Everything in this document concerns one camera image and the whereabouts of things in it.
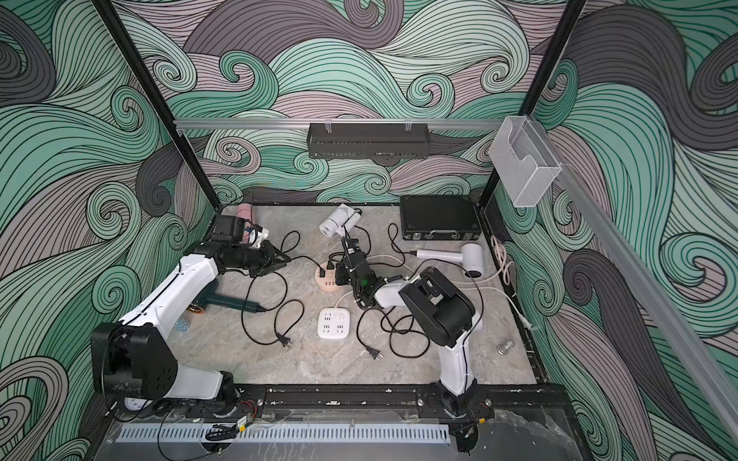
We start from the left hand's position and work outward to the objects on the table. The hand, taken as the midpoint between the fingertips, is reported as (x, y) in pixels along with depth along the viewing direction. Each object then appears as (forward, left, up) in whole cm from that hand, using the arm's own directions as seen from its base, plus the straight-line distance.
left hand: (287, 257), depth 81 cm
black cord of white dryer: (+23, -24, -19) cm, 38 cm away
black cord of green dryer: (-17, +1, -18) cm, 25 cm away
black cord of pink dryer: (+4, -8, -15) cm, 17 cm away
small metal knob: (-20, -63, -17) cm, 68 cm away
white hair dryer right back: (+10, -59, -13) cm, 62 cm away
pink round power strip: (+1, -10, -16) cm, 19 cm away
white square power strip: (-13, -13, -17) cm, 25 cm away
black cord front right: (-14, -34, -18) cm, 41 cm away
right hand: (+6, -12, -14) cm, 19 cm away
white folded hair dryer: (+28, -14, -15) cm, 35 cm away
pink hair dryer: (+32, +26, -15) cm, 44 cm away
